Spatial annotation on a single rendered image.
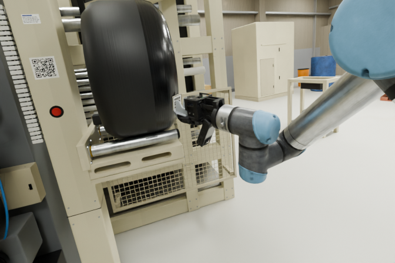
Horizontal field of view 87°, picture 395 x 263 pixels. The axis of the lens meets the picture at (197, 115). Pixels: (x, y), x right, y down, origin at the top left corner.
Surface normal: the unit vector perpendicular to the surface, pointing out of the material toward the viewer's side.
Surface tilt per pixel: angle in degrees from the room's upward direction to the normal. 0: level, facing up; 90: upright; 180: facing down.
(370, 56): 84
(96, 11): 44
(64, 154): 90
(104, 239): 90
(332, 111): 104
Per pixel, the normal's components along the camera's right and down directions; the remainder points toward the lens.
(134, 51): 0.29, -0.04
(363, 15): -0.91, 0.09
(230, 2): 0.47, 0.17
